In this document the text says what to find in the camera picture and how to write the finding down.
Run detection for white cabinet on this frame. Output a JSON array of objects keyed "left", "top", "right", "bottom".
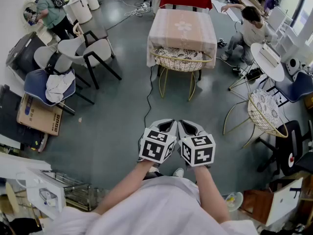
[{"left": 0, "top": 153, "right": 67, "bottom": 220}]

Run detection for white cables and power strip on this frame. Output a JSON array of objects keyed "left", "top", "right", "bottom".
[{"left": 117, "top": 0, "right": 151, "bottom": 18}]

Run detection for person's white shirt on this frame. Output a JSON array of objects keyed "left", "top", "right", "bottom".
[{"left": 45, "top": 175, "right": 260, "bottom": 235}]

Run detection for black floor cable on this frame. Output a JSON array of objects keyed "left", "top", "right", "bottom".
[{"left": 143, "top": 66, "right": 154, "bottom": 129}]

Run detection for blue chair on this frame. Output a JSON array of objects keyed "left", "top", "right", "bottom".
[
  {"left": 266, "top": 71, "right": 313, "bottom": 107},
  {"left": 23, "top": 69, "right": 95, "bottom": 116}
]

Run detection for white rectangular box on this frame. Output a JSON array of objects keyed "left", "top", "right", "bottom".
[{"left": 259, "top": 42, "right": 281, "bottom": 68}]

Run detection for table with pink tablecloth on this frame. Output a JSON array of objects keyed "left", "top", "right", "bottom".
[{"left": 146, "top": 8, "right": 218, "bottom": 81}]

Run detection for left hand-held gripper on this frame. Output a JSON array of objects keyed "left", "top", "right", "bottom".
[{"left": 138, "top": 118, "right": 178, "bottom": 165}]

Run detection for brown cardboard box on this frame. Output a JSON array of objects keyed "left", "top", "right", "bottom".
[{"left": 16, "top": 93, "right": 63, "bottom": 137}]

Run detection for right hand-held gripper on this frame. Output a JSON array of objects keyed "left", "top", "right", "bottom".
[{"left": 177, "top": 119, "right": 217, "bottom": 168}]

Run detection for red-brown wooden crate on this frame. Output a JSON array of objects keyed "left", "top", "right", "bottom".
[{"left": 241, "top": 188, "right": 277, "bottom": 224}]

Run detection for gold wire floral chair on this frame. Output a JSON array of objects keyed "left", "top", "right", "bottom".
[{"left": 223, "top": 89, "right": 289, "bottom": 149}]

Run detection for black power adapter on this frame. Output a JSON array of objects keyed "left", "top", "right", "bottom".
[{"left": 246, "top": 67, "right": 264, "bottom": 82}]

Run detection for metal wire rack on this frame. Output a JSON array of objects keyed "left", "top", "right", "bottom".
[{"left": 40, "top": 170, "right": 92, "bottom": 212}]

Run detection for white crumpled cloth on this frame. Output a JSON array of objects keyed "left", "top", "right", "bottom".
[{"left": 45, "top": 70, "right": 76, "bottom": 104}]

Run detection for person's left forearm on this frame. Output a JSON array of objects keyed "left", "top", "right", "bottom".
[{"left": 92, "top": 159, "right": 159, "bottom": 215}]

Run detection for white shelf unit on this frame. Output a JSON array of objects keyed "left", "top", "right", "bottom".
[{"left": 268, "top": 6, "right": 309, "bottom": 58}]

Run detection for person's right forearm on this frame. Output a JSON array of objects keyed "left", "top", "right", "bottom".
[{"left": 194, "top": 165, "right": 231, "bottom": 224}]

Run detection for white round speaker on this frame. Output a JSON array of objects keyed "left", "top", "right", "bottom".
[
  {"left": 292, "top": 70, "right": 309, "bottom": 82},
  {"left": 285, "top": 57, "right": 308, "bottom": 77}
]

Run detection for white board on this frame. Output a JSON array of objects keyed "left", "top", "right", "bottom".
[{"left": 265, "top": 177, "right": 304, "bottom": 227}]

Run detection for white round table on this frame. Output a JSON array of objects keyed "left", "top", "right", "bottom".
[{"left": 228, "top": 43, "right": 286, "bottom": 100}]

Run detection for brown seat wooden chair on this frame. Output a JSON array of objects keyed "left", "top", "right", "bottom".
[{"left": 72, "top": 22, "right": 115, "bottom": 58}]

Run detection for person's black trousers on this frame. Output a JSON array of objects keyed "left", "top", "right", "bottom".
[{"left": 144, "top": 165, "right": 165, "bottom": 181}]

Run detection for white flat boards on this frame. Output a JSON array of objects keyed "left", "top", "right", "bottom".
[{"left": 211, "top": 0, "right": 243, "bottom": 22}]

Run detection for grey chair black legs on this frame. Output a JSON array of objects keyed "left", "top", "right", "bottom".
[
  {"left": 33, "top": 46, "right": 91, "bottom": 88},
  {"left": 58, "top": 30, "right": 122, "bottom": 90}
]

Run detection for black office chair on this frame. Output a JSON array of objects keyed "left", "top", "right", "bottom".
[{"left": 255, "top": 120, "right": 313, "bottom": 177}]

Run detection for black case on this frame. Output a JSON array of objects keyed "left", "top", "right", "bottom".
[{"left": 6, "top": 31, "right": 47, "bottom": 75}]

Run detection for beige board with round opening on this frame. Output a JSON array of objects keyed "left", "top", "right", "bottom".
[{"left": 22, "top": 0, "right": 61, "bottom": 46}]

